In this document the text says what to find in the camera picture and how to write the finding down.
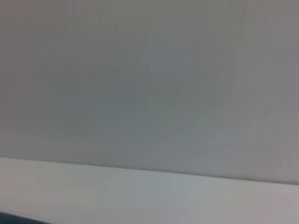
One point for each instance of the blue denim shorts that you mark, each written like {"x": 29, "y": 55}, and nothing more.
{"x": 14, "y": 219}

